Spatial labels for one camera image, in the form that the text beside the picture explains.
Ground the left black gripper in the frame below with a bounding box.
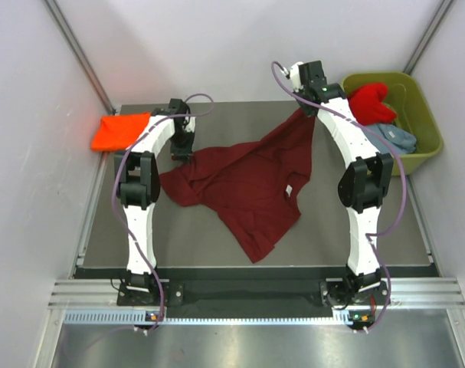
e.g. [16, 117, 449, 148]
[169, 128, 195, 165]

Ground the dark red t shirt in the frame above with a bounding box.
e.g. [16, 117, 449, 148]
[160, 110, 315, 263]

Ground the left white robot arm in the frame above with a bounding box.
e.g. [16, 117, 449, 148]
[112, 99, 195, 306]

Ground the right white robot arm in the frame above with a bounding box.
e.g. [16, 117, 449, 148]
[289, 61, 394, 307]

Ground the bright red t shirt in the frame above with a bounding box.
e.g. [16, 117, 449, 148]
[348, 82, 397, 126]

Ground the orange folded t shirt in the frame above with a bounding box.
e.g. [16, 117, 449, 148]
[90, 113, 151, 152]

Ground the green plastic bin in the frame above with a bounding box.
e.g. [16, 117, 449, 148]
[342, 71, 444, 175]

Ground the blue t shirt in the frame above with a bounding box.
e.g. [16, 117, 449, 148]
[366, 123, 417, 156]

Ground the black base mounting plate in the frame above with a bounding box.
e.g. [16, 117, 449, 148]
[116, 278, 393, 319]

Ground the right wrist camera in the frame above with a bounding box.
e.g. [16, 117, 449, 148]
[281, 61, 303, 92]

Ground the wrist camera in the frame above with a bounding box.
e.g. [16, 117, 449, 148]
[281, 61, 303, 92]
[183, 117, 195, 133]

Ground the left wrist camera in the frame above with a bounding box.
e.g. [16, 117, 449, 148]
[183, 117, 195, 133]

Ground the grey slotted cable duct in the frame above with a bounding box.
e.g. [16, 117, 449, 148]
[64, 310, 368, 326]

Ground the aluminium frame rail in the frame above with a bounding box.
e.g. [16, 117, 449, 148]
[48, 278, 465, 309]

